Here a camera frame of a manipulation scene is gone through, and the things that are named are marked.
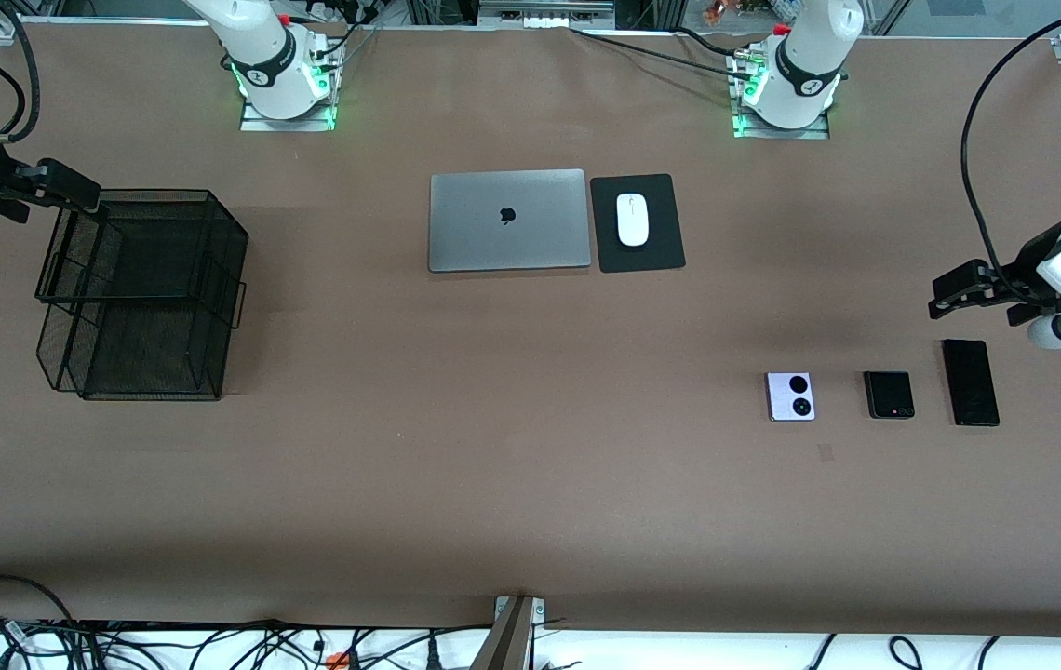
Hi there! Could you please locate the aluminium camera pole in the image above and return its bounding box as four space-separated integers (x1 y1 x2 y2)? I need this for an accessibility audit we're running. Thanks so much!
470 596 547 670

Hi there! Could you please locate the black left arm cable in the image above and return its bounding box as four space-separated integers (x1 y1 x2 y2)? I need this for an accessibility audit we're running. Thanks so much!
960 0 1061 280

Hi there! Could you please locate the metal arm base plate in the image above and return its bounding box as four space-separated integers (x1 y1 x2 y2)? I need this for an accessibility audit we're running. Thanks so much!
240 37 338 133
731 47 831 141

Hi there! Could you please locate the grey closed laptop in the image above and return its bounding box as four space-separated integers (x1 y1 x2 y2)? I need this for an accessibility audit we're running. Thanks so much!
428 168 593 274

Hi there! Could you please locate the small black flip phone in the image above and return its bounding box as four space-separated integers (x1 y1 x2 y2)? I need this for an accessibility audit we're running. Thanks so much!
863 370 916 421

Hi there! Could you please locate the tall black phone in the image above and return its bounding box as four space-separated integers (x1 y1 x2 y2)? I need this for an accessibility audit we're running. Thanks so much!
941 339 1001 428

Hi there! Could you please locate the white flip phone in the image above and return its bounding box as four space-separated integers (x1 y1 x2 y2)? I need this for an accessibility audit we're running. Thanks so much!
765 371 817 423

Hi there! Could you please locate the black mouse pad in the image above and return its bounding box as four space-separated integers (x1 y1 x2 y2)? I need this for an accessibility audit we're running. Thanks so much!
589 173 687 275

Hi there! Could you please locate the white computer mouse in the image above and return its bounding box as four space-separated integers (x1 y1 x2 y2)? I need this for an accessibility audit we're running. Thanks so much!
616 193 651 248

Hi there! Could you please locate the black mesh two-tier tray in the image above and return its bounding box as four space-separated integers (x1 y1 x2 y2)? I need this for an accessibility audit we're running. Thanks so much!
34 189 249 403

